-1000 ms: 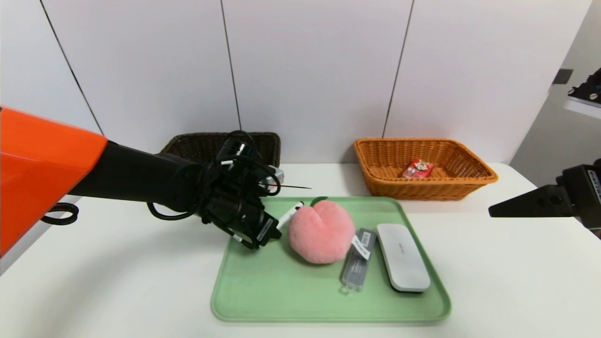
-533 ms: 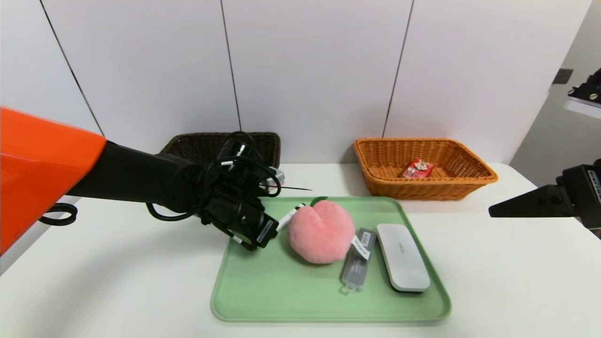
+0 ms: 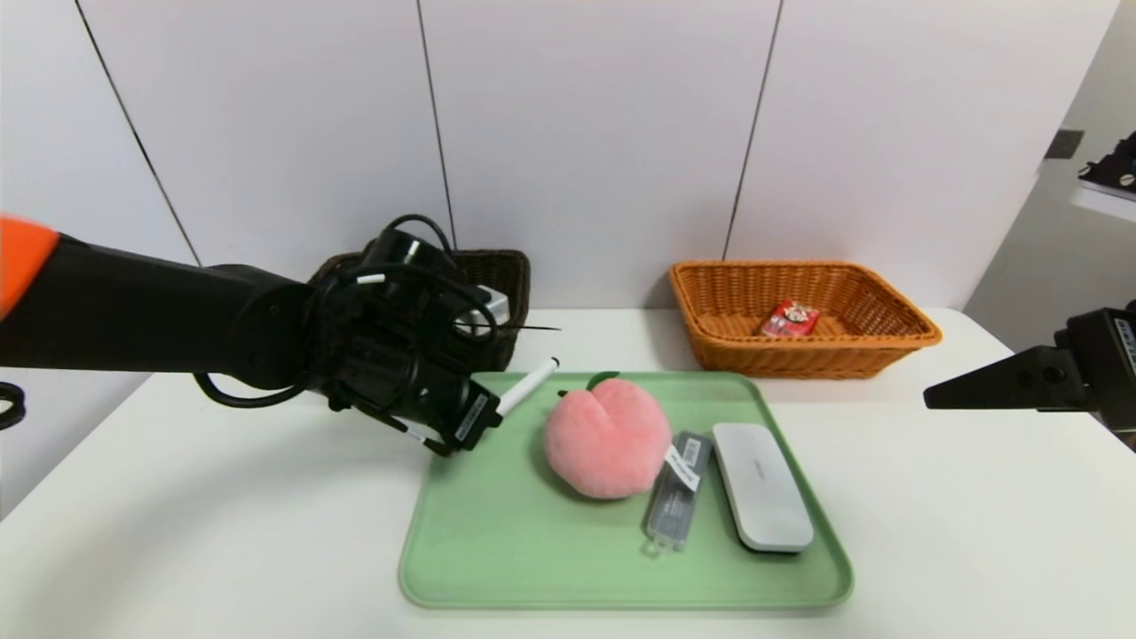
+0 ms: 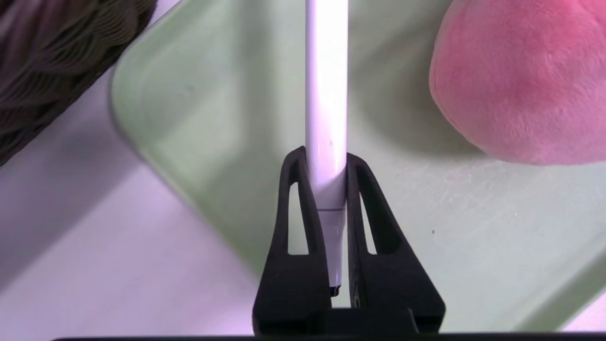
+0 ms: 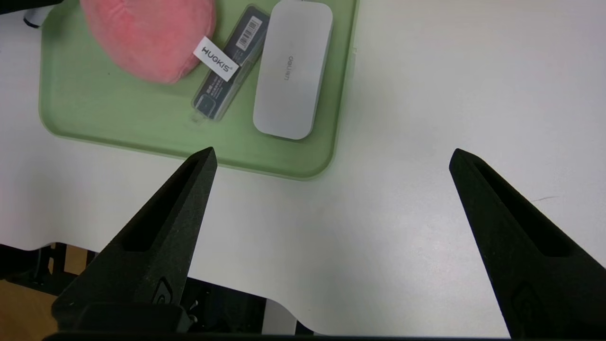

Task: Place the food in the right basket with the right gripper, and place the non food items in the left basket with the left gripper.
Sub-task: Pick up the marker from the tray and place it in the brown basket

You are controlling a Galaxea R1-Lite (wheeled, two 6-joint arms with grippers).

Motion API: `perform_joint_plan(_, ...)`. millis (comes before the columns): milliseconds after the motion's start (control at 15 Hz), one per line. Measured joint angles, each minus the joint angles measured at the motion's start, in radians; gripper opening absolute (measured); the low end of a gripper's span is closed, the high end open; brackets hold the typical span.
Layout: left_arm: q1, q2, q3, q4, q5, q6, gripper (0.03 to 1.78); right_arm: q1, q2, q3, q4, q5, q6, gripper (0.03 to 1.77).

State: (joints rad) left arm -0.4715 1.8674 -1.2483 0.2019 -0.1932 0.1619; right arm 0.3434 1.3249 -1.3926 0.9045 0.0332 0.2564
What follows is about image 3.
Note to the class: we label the clear grey plastic case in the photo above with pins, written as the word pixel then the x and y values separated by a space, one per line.
pixel 676 506

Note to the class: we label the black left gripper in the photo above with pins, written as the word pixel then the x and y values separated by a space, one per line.
pixel 471 418

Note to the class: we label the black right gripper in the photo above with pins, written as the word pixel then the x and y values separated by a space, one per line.
pixel 1120 347

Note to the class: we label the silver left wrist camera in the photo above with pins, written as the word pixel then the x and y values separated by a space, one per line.
pixel 486 312

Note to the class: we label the white whiteboard eraser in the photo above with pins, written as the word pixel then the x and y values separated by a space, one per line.
pixel 763 488

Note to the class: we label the dark wall box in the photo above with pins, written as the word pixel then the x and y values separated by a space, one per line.
pixel 1064 144

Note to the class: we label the orange wicker basket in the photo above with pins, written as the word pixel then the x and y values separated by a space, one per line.
pixel 887 342

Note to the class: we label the white marker pen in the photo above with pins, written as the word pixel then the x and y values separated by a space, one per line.
pixel 528 386

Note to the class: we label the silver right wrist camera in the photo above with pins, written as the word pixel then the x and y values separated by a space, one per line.
pixel 1109 202

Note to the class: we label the pink plush peach toy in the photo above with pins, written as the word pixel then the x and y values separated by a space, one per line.
pixel 603 444

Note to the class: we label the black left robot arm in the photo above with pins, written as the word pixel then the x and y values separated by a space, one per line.
pixel 133 311

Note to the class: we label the red snack packet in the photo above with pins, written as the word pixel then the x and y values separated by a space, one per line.
pixel 790 319

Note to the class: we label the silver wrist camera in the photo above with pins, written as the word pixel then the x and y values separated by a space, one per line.
pixel 1109 202
pixel 486 312

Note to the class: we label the light green plastic tray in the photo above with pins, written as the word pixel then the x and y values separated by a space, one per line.
pixel 497 532

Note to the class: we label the dark brown wicker basket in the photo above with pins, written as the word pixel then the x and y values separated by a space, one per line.
pixel 508 275

